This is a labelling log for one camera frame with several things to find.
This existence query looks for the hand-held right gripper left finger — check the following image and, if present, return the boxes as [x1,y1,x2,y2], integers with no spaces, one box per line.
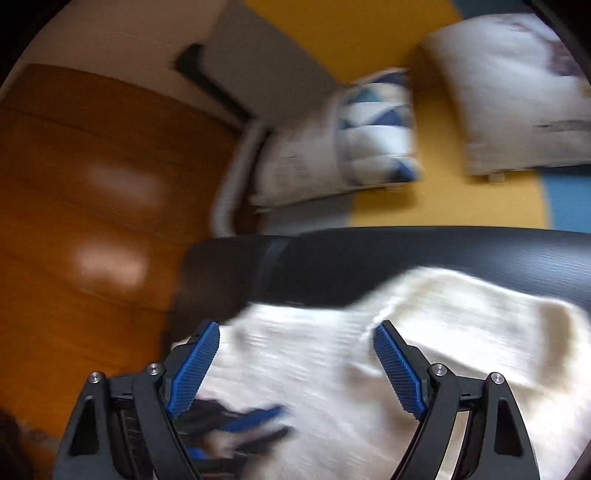
[53,320,221,480]

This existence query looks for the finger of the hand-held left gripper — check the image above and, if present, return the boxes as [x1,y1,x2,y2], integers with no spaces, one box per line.
[217,405,293,450]

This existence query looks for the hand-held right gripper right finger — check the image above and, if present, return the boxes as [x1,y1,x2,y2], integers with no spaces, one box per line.
[373,320,541,480]

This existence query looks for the white knit sweater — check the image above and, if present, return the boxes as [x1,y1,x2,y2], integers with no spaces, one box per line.
[171,265,591,480]

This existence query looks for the blue triangle pattern pillow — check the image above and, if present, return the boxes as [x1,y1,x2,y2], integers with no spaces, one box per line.
[249,68,424,208]

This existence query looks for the white deer print pillow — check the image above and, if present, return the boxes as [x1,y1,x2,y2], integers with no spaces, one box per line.
[413,13,591,180]

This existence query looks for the grey yellow blue sofa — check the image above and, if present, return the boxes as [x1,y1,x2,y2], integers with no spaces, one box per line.
[175,0,591,236]

